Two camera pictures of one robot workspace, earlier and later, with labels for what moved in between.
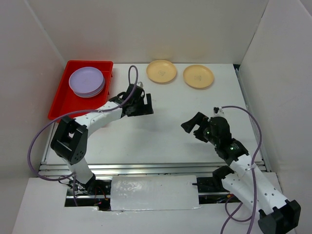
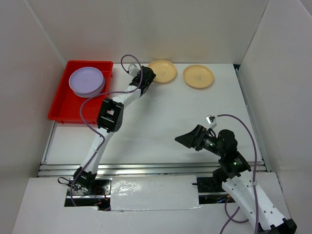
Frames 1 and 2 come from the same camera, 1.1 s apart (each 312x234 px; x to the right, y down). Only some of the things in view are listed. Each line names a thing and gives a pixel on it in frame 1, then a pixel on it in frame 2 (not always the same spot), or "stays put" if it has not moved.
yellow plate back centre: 161,71 stays put
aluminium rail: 60,170 stays put
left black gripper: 145,108 -> 152,75
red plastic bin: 67,102 stays put
